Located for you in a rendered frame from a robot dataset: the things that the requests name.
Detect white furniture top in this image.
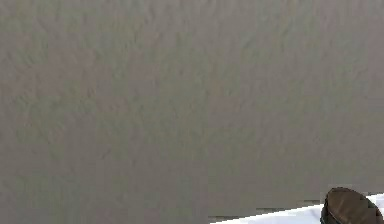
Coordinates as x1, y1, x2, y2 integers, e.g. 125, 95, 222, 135
210, 193, 384, 224

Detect dark brown round object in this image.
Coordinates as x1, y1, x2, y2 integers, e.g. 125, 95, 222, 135
319, 186, 384, 224

